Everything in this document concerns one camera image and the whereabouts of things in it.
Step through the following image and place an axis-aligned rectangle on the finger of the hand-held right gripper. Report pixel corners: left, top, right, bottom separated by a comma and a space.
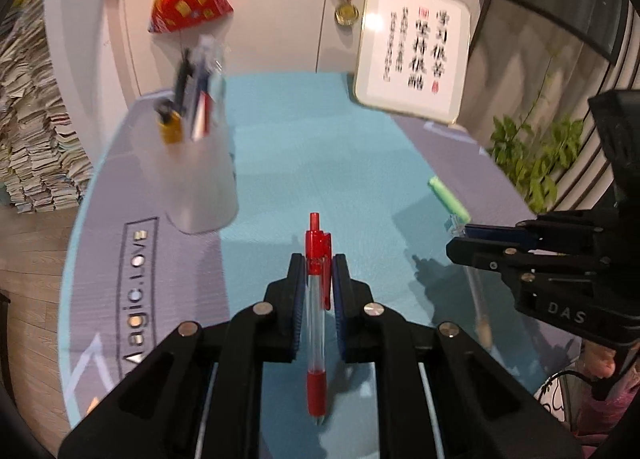
462, 211, 608, 252
446, 237, 601, 286

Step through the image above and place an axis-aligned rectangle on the red clear pen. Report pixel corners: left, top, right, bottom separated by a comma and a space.
305, 212, 332, 427

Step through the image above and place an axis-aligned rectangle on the green plant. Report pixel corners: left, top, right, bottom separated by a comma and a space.
490, 59, 586, 212

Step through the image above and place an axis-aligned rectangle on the yellow and black pen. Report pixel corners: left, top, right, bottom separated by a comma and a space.
154, 99, 183, 144

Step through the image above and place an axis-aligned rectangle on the pink patterned clothing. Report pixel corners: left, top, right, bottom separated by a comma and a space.
532, 339, 640, 447

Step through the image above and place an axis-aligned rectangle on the translucent white pen holder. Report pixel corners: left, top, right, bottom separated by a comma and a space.
131, 74, 240, 234

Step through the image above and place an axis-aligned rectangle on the dark blue pen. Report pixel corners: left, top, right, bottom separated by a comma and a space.
187, 64, 208, 132

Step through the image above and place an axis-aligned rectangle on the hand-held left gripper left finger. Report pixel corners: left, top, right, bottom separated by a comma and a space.
57, 253, 307, 459

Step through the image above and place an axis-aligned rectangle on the framed calligraphy picture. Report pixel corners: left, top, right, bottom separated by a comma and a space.
352, 0, 472, 126

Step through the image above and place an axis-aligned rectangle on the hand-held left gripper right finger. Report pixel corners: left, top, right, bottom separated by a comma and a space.
331, 253, 583, 459

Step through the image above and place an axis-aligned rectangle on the stack of papers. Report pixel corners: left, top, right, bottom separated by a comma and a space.
0, 0, 93, 214

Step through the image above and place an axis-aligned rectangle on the green capped clear pen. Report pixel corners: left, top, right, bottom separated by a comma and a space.
444, 216, 495, 347

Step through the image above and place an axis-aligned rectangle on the thin red pen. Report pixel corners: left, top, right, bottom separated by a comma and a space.
191, 91, 215, 140

